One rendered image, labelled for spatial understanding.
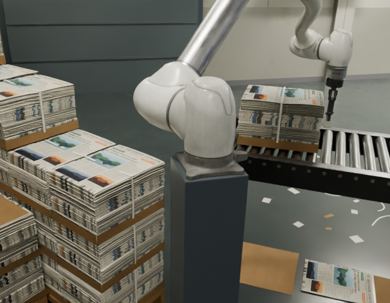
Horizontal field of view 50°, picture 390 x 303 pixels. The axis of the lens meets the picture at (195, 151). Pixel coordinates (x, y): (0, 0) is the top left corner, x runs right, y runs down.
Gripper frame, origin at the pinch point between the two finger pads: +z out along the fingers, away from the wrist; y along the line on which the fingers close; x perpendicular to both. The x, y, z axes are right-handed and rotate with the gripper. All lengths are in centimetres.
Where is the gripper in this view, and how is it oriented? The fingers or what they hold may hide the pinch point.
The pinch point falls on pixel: (328, 119)
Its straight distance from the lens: 206.6
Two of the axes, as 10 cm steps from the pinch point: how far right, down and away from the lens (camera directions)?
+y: -3.1, 3.8, -8.7
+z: -0.2, 9.2, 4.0
